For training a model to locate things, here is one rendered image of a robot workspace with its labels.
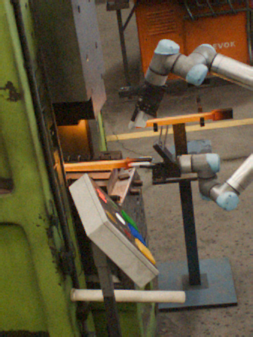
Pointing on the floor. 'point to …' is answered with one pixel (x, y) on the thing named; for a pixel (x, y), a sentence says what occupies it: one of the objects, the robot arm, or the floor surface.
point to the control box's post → (109, 300)
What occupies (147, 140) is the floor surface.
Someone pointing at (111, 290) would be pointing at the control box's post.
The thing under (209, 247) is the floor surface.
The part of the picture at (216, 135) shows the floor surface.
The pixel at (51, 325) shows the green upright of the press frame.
